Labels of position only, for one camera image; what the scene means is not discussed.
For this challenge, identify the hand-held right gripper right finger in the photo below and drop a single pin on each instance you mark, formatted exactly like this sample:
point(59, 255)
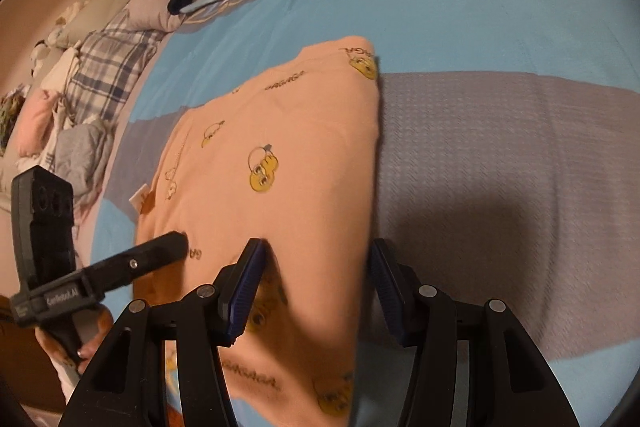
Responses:
point(387, 287)

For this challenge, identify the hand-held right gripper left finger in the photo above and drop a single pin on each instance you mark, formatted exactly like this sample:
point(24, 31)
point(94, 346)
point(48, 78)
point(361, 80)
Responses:
point(247, 287)

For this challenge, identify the pink clothing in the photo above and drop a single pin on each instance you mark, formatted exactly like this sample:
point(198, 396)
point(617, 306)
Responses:
point(35, 117)

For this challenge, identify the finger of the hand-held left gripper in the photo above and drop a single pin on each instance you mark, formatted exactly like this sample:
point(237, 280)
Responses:
point(150, 254)

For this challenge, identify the grey cloth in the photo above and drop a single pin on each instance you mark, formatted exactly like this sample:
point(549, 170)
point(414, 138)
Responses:
point(80, 147)

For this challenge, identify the white clothing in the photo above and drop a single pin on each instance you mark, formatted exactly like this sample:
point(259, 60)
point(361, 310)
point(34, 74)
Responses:
point(55, 67)

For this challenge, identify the green patterned cloth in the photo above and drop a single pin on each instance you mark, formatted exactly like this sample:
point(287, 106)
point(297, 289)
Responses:
point(10, 117)

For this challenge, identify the person's left hand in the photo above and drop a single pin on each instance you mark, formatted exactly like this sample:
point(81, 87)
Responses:
point(57, 349)

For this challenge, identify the orange cartoon print pajama garment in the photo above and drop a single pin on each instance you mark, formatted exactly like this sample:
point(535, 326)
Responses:
point(275, 132)

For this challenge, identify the blue grey patterned bed cover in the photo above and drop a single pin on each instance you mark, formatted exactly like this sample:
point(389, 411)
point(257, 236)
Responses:
point(450, 22)

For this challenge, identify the beige pillow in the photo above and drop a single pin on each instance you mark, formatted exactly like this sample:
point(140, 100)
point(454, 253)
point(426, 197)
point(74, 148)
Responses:
point(90, 22)

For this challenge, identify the pink quilt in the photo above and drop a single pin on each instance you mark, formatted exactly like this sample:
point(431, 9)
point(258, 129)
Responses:
point(150, 2)

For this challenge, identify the plaid pillow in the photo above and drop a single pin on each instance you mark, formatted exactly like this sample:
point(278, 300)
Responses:
point(105, 62)

